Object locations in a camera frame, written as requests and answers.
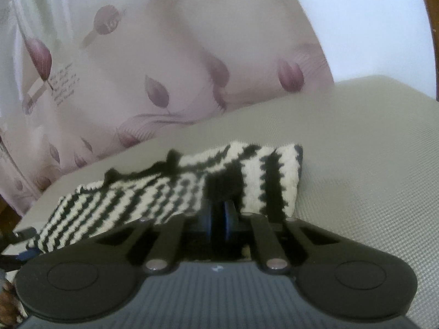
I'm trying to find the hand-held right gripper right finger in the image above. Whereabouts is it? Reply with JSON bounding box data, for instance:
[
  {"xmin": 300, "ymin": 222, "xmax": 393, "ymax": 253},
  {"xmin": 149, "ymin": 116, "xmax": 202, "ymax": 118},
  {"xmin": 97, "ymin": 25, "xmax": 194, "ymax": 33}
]
[{"xmin": 221, "ymin": 200, "xmax": 344, "ymax": 275}]

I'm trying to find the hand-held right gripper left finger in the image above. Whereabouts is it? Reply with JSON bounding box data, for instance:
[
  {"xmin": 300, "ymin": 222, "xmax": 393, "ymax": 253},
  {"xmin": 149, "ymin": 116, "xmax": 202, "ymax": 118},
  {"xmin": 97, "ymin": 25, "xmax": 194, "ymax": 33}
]
[{"xmin": 92, "ymin": 200, "xmax": 215, "ymax": 275}]

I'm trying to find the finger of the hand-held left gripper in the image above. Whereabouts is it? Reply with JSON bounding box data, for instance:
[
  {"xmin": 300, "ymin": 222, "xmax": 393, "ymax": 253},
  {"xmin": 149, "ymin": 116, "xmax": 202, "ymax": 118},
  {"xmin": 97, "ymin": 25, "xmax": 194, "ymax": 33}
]
[
  {"xmin": 0, "ymin": 227, "xmax": 37, "ymax": 245},
  {"xmin": 0, "ymin": 248, "xmax": 40, "ymax": 272}
]

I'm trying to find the black white striped knitted garment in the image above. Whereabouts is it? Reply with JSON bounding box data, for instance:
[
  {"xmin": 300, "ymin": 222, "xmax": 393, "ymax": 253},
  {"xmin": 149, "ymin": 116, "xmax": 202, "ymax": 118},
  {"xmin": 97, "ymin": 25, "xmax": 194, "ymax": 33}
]
[{"xmin": 26, "ymin": 141, "xmax": 304, "ymax": 252}]

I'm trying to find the person's left hand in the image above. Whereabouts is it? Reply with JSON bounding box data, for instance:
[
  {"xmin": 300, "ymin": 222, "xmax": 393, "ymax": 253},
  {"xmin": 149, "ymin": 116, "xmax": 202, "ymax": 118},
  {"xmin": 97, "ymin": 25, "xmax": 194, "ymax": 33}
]
[{"xmin": 0, "ymin": 277, "xmax": 20, "ymax": 320}]

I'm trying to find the floral print curtain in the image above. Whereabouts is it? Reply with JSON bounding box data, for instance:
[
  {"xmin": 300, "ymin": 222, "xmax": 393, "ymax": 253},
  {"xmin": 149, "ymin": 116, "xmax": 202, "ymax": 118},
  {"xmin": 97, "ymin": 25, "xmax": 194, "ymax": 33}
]
[{"xmin": 0, "ymin": 0, "xmax": 335, "ymax": 218}]

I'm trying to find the brown wooden door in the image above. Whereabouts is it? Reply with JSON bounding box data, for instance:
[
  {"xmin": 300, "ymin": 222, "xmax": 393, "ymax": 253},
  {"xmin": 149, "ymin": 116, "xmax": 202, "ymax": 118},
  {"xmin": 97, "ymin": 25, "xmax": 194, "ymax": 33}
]
[{"xmin": 424, "ymin": 0, "xmax": 439, "ymax": 101}]

